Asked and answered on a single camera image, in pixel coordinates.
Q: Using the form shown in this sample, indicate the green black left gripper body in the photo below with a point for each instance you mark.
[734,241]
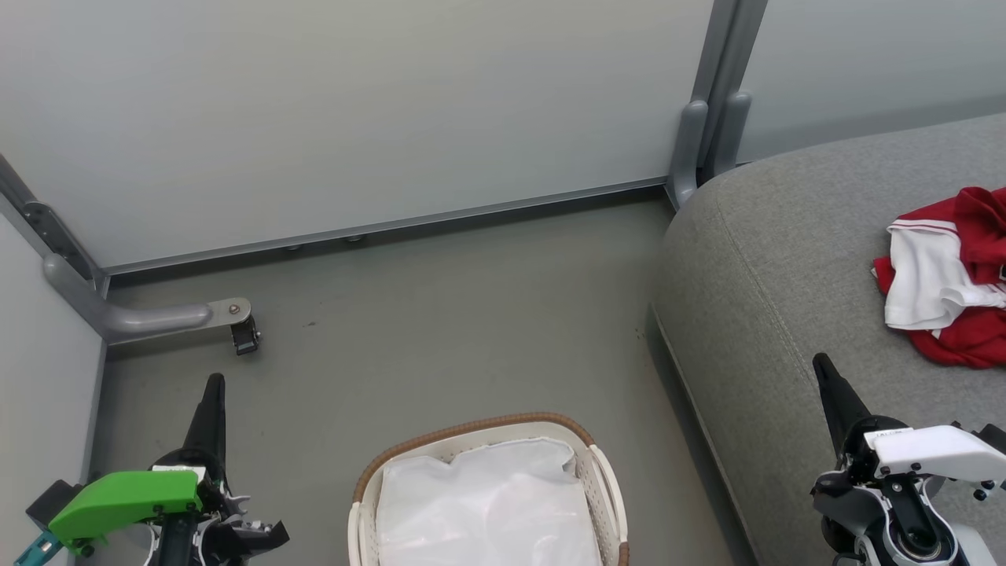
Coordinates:
[126,499]

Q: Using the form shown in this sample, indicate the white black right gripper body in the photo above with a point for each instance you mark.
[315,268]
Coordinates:
[931,454]

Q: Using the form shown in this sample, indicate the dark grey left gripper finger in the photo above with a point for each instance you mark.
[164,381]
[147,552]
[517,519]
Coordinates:
[211,420]

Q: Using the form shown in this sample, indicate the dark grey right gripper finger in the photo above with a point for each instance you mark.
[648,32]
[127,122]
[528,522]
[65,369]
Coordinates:
[841,402]

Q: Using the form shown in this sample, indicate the red and white shirt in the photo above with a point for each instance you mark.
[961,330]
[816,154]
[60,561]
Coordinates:
[955,275]

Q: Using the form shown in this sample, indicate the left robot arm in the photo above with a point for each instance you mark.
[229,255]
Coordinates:
[236,538]

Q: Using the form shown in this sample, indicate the grey fabric sofa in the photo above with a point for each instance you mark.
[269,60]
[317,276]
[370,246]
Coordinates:
[817,259]

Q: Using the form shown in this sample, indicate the black caster wheel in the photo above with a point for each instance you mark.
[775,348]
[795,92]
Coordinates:
[245,336]

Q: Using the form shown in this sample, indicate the grey partition foot tube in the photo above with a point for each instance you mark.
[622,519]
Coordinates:
[137,317]

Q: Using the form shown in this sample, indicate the white laundry basket brown rim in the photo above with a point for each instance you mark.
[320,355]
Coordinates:
[369,479]

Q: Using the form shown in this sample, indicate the white basket liner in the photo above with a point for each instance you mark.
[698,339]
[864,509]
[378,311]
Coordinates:
[487,507]

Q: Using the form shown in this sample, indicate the grey upright foot tube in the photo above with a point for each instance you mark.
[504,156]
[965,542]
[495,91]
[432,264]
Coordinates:
[732,134]
[687,149]

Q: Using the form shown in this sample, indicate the dark metal hinge bracket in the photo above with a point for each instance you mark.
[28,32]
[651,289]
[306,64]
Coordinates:
[55,234]

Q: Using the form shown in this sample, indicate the aluminium partition bottom rail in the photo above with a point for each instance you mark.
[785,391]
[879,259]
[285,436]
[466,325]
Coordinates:
[393,224]

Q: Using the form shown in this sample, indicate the grey partition corner post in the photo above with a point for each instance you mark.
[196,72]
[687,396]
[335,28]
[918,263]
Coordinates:
[732,55]

